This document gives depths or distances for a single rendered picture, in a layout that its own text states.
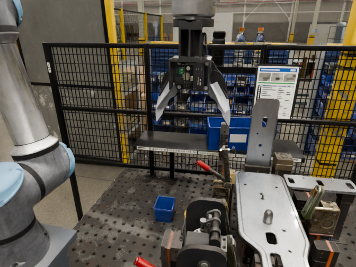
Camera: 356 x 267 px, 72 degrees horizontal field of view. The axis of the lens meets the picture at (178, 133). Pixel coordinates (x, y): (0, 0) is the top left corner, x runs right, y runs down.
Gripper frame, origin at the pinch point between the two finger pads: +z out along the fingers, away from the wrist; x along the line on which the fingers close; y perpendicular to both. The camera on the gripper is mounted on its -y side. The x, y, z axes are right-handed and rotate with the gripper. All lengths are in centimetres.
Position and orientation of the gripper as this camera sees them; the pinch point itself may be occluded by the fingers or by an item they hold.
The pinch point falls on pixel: (192, 122)
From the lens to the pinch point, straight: 52.7
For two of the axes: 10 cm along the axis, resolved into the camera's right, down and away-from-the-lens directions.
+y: -1.7, 3.9, -9.1
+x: 9.9, 0.7, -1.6
